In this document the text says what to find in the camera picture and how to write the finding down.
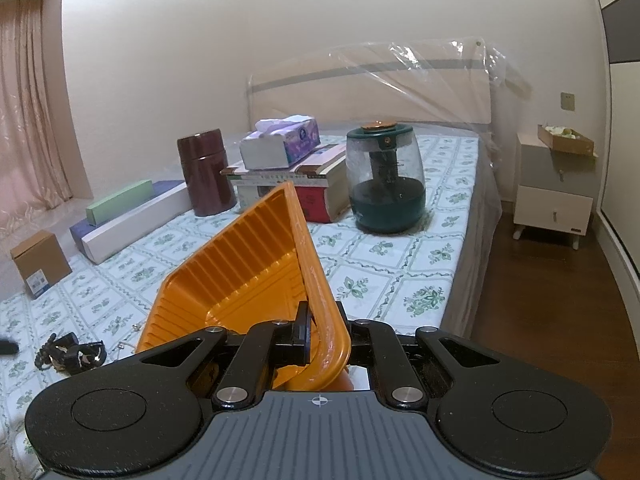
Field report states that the wardrobe with dark panel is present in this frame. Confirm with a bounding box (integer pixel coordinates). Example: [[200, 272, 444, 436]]
[[585, 0, 640, 313]]

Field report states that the clear plastic bag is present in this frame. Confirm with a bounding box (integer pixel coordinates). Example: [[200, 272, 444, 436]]
[[245, 40, 493, 137]]

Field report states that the white grey nightstand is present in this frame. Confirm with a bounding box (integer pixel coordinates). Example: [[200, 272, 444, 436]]
[[512, 132, 596, 251]]

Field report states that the maroon cylindrical canister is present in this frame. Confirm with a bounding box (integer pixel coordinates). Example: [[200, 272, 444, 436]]
[[177, 128, 237, 217]]

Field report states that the long green box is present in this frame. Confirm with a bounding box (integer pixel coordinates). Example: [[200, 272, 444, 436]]
[[85, 179, 153, 226]]

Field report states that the long white box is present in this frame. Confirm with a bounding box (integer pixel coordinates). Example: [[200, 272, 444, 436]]
[[81, 182, 193, 265]]

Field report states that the brown cardboard box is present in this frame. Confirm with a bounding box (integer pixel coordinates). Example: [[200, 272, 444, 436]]
[[10, 230, 73, 301]]

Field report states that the shallow cardboard tray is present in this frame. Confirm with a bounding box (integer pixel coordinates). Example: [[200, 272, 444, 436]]
[[537, 122, 599, 159]]

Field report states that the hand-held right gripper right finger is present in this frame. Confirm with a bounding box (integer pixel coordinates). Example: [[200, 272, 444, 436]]
[[341, 303, 502, 409]]

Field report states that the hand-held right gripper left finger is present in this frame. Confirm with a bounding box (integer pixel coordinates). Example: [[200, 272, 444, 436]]
[[140, 302, 314, 409]]

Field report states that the pink curtain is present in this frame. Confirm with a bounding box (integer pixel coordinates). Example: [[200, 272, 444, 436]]
[[0, 0, 94, 223]]

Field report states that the small dark box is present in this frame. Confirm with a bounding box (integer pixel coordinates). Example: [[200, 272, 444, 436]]
[[346, 120, 427, 234]]

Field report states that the long blue box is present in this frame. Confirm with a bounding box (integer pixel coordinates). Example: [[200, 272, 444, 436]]
[[69, 180, 186, 252]]

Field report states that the clear plastic wrap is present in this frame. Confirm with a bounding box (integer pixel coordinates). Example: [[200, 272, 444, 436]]
[[244, 35, 532, 171]]

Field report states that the flat pink-topped book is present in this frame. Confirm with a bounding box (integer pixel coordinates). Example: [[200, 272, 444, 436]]
[[220, 143, 348, 181]]

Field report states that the purple white tissue pack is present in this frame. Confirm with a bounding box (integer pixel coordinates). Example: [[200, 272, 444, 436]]
[[239, 116, 321, 170]]

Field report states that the silver ball chain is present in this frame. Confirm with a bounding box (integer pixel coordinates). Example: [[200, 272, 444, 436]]
[[107, 324, 141, 363]]

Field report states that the black bead necklace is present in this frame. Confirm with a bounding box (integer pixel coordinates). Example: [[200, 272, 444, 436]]
[[34, 332, 68, 373]]

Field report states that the orange plastic tray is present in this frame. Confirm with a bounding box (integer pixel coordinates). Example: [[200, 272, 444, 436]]
[[135, 181, 352, 394]]

